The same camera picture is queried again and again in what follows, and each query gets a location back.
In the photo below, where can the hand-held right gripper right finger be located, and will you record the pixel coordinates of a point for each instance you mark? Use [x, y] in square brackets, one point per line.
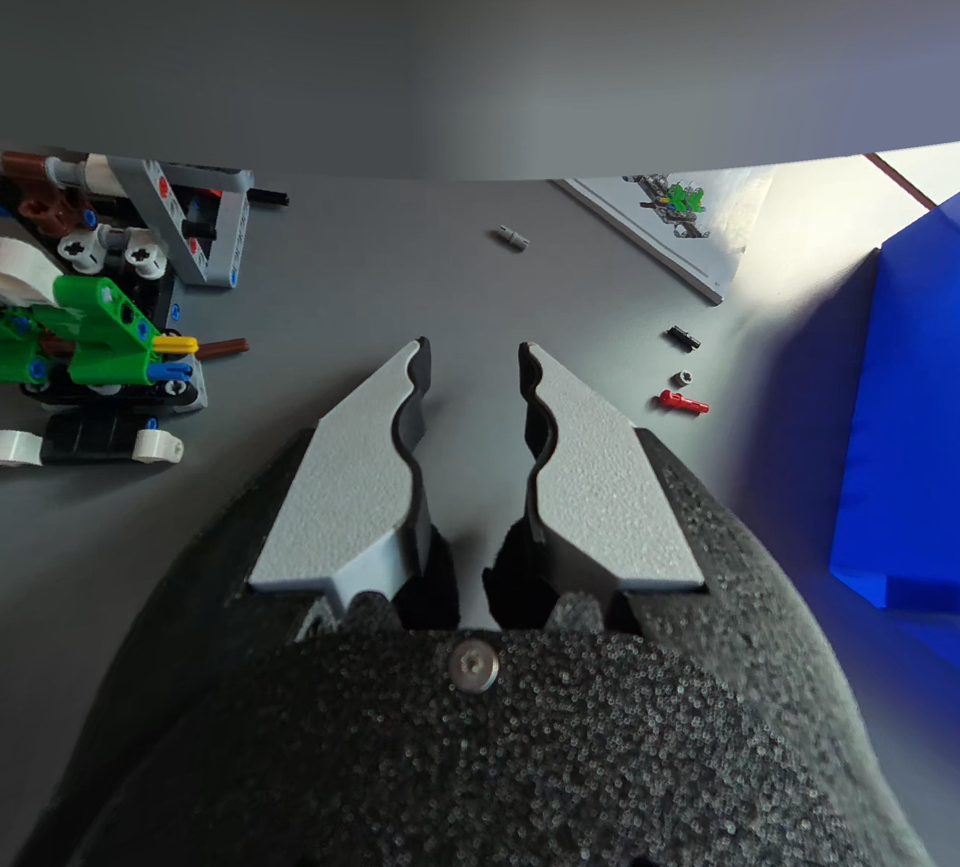
[615, 499]

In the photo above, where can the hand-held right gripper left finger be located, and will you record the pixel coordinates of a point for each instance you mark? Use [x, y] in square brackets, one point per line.
[337, 492]

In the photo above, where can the lego instruction booklet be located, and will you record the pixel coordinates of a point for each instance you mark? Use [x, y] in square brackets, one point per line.
[675, 244]

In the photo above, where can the multicoloured lego model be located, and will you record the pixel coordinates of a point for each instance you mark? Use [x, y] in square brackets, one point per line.
[105, 327]

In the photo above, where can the red lego pin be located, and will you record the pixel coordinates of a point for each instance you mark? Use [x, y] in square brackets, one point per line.
[679, 400]

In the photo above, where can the black lego pin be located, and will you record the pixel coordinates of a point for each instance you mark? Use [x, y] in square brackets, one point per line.
[684, 337]

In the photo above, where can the grey lego pin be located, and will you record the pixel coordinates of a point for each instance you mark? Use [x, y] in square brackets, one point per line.
[514, 237]

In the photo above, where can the blue box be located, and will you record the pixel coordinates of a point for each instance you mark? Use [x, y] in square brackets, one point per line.
[915, 394]

